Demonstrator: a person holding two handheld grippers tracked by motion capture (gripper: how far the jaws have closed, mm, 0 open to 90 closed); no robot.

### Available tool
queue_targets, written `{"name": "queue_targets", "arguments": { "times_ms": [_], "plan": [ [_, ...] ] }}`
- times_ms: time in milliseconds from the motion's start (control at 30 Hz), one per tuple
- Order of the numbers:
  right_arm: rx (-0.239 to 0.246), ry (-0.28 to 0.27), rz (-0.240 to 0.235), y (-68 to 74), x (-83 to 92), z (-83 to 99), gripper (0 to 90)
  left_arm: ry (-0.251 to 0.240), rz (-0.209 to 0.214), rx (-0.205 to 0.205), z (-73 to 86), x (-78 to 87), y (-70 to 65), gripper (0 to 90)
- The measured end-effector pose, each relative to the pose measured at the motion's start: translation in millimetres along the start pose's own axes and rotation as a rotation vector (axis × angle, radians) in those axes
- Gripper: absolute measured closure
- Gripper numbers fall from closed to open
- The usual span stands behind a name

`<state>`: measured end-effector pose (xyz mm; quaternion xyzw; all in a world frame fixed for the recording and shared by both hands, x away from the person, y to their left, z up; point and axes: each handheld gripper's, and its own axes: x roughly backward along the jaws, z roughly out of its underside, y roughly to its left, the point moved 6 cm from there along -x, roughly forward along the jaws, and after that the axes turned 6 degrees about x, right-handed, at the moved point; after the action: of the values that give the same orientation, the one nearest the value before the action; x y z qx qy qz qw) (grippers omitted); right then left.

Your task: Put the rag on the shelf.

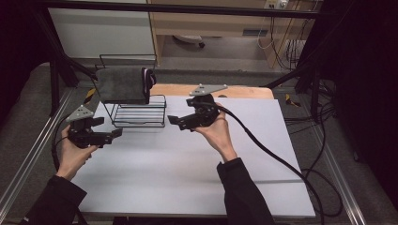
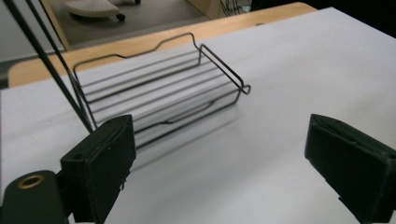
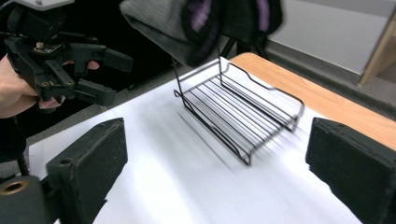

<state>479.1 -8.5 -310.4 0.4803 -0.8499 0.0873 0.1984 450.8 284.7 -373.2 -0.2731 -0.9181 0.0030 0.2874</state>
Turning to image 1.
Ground bundle of black cables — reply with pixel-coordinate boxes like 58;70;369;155
269;13;311;71

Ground white cable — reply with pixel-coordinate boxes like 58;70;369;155
256;28;274;51

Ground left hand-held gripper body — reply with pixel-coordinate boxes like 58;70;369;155
65;105;106;149

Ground black floor cables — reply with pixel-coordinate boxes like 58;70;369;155
283;78;338;136

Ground dark grey cloth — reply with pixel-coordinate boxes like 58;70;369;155
95;67;158;105

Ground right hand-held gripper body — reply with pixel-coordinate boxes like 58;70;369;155
177;83;228;129

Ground white cabinet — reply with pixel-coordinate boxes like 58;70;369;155
48;7;156;60

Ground black frame crossbar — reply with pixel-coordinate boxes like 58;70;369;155
39;0;321;20

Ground dark curtain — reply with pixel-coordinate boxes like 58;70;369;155
311;0;398;203
0;0;53;129

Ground person's left hand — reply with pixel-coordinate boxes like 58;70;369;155
55;125;100;182

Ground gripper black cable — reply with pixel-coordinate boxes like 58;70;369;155
51;115;72;173
215;104;344;225

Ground black frame post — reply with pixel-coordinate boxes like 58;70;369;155
263;54;325;124
31;8;99;117

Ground yellow black tape strip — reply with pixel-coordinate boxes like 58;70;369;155
284;93;302;109
83;87;97;105

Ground wooden board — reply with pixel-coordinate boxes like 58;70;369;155
149;82;275;100

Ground person's right hand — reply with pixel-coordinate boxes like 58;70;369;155
192;102;238;163

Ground white power strip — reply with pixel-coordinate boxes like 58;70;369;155
264;0;289;10

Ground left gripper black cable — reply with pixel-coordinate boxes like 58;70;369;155
51;115;72;173

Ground black wire rack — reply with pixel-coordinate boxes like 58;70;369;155
94;53;168;128

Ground aluminium rail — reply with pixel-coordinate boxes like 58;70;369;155
308;120;368;225
0;87;77;214

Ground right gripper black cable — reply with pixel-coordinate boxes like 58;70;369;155
215;104;344;225

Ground chair base with wheel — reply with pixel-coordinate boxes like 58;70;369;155
173;34;207;49

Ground wooden desk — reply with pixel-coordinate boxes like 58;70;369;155
146;0;317;68

